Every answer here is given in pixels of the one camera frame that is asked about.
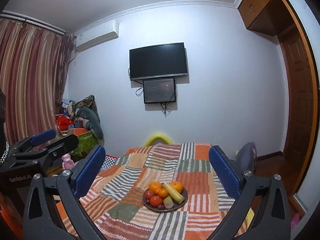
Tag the small orange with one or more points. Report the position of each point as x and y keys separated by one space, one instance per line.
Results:
x=163 y=192

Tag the striped red curtain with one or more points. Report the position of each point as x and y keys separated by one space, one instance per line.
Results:
x=30 y=80

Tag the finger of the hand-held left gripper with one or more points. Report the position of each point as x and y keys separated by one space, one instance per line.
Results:
x=42 y=136
x=62 y=143

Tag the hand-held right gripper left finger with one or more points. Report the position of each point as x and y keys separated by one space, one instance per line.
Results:
x=90 y=170

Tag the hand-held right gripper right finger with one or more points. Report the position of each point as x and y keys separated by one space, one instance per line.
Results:
x=225 y=170

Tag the white air conditioner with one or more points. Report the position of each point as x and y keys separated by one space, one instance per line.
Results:
x=97 y=36

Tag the small wall monitor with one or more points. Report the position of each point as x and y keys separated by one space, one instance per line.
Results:
x=160 y=90

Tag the striped patchwork blanket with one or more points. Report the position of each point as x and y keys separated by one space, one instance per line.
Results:
x=197 y=180

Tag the red plastic bag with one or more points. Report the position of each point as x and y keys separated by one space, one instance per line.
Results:
x=64 y=123

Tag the purple round plate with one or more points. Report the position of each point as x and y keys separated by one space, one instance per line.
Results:
x=180 y=202

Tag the patterned cloth bag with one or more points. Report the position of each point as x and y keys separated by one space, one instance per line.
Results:
x=87 y=103

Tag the curtain rail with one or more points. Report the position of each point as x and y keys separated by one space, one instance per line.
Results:
x=32 y=21

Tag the pile of clothes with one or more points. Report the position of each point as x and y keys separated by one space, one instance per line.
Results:
x=67 y=107

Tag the black wall television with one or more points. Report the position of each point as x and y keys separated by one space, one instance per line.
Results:
x=157 y=61

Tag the wooden overhead cabinet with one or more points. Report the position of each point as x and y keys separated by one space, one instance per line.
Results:
x=257 y=2

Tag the pink toy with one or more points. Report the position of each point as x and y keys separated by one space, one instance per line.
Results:
x=67 y=162

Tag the red tomato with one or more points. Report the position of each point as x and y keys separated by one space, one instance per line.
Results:
x=150 y=194
x=156 y=200

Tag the large orange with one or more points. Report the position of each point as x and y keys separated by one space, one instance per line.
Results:
x=177 y=186
x=155 y=186

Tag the green cardboard box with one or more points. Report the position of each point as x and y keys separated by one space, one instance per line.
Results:
x=86 y=140

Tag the purple backpack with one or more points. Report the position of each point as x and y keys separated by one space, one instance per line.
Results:
x=246 y=157

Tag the black white checkered cloth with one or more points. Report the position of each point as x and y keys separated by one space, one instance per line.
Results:
x=110 y=161

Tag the brown wooden door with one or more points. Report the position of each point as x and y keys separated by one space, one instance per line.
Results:
x=302 y=92

